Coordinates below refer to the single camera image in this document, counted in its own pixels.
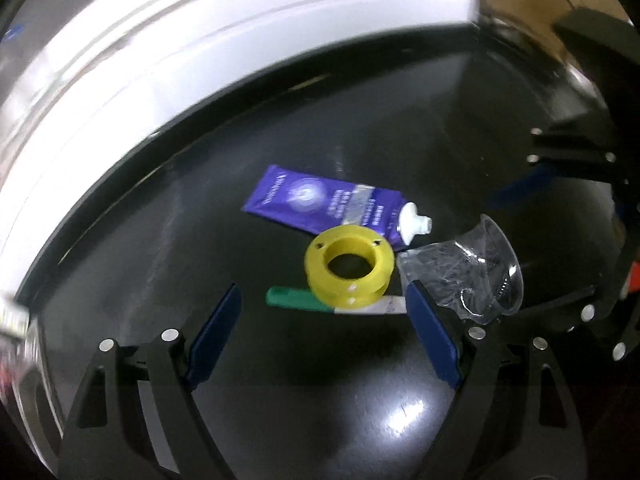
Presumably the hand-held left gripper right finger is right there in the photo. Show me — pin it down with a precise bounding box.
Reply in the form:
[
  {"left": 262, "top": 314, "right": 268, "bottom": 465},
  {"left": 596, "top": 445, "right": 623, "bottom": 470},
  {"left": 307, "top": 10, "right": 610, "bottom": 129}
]
[{"left": 406, "top": 281, "right": 588, "bottom": 480}]

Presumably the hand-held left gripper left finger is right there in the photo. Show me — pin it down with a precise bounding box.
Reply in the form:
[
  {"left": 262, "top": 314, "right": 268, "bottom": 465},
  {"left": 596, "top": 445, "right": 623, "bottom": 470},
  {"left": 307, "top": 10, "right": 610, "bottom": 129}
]
[{"left": 57, "top": 282, "right": 243, "bottom": 480}]

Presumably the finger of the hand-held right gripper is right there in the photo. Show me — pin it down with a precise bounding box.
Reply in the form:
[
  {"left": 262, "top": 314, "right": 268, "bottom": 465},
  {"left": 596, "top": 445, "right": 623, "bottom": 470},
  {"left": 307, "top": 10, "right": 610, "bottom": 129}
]
[
  {"left": 492, "top": 117, "right": 631, "bottom": 209},
  {"left": 520, "top": 255, "right": 640, "bottom": 366}
]

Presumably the clear plastic cup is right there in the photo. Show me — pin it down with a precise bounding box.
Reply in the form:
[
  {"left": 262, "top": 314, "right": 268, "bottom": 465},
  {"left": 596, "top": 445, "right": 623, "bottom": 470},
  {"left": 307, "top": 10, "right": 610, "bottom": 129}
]
[{"left": 397, "top": 214, "right": 524, "bottom": 325}]

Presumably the yellow plastic spool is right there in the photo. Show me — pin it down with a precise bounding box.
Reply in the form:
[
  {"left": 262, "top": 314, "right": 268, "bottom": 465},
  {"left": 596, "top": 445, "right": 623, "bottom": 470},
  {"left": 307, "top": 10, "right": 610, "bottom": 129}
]
[{"left": 304, "top": 226, "right": 397, "bottom": 309}]

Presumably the green and white stick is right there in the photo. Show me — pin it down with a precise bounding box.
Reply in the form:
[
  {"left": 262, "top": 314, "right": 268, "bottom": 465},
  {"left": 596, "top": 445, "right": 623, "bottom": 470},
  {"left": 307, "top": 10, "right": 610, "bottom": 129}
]
[{"left": 266, "top": 286, "right": 408, "bottom": 317}]

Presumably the purple tube with white cap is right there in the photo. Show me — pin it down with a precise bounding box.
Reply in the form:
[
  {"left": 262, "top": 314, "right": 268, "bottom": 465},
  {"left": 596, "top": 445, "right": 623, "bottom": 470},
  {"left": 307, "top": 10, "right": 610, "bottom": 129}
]
[{"left": 241, "top": 164, "right": 432, "bottom": 252}]

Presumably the clear plastic object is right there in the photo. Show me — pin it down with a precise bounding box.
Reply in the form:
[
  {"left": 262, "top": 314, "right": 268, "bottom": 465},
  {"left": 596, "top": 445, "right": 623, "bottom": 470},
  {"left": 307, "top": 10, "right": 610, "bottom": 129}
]
[{"left": 0, "top": 287, "right": 38, "bottom": 346}]

